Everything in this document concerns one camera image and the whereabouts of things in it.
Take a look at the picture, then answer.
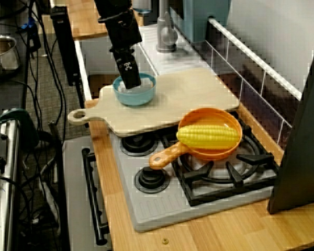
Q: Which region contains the black upright post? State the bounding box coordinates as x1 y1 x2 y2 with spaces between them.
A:
50 6 82 87

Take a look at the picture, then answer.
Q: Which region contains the teal blue appliance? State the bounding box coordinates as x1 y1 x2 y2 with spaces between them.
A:
182 0 232 44

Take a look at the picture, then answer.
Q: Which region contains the toy oven door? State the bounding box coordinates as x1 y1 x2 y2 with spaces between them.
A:
62 135 113 251

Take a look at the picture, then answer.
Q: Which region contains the green clamp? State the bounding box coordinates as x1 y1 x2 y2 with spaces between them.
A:
0 108 40 149

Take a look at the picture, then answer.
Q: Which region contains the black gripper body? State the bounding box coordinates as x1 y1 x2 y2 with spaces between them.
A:
104 12 143 60

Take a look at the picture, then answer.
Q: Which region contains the grey toy stove top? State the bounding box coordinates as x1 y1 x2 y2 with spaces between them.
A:
108 109 281 233

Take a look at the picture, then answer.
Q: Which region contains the grey toy faucet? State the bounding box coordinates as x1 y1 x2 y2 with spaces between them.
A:
132 0 179 52

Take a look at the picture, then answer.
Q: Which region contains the white toy sink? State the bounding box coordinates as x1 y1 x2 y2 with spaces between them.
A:
74 25 209 101

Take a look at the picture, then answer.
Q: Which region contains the light blue plastic bowl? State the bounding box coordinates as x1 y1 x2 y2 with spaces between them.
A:
112 73 157 107

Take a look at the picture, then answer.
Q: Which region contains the white backsplash ledge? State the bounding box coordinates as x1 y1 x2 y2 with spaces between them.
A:
208 17 303 101

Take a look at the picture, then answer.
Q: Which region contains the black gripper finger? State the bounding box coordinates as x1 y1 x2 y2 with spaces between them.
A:
114 53 142 89

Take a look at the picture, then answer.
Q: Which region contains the blue connector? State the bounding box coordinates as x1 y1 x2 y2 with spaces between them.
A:
20 17 37 30

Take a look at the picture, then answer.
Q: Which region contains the black upright side panel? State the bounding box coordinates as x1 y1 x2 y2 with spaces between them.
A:
266 22 314 215

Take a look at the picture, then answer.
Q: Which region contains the light wooden cutting board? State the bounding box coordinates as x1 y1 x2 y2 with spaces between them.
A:
67 66 240 139

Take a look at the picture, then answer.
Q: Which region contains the black stove knob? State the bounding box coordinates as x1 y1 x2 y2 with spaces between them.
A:
120 134 158 157
134 166 171 194

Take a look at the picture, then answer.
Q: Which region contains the orange toy frying pan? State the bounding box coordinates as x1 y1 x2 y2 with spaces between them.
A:
148 107 243 170

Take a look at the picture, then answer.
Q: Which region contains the yellow toy corn cob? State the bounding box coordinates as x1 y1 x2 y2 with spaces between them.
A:
175 124 239 151

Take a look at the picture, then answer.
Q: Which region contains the steel cooking pot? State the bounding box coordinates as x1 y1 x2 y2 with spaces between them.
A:
0 35 20 81

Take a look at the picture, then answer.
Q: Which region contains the aluminium extrusion frame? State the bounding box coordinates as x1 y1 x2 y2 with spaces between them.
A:
0 119 20 251

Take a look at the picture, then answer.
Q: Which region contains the black burner grate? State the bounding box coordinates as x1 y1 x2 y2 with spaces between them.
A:
170 111 281 207

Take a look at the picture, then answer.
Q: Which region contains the black oven door handle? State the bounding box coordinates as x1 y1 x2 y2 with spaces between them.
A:
81 147 108 246

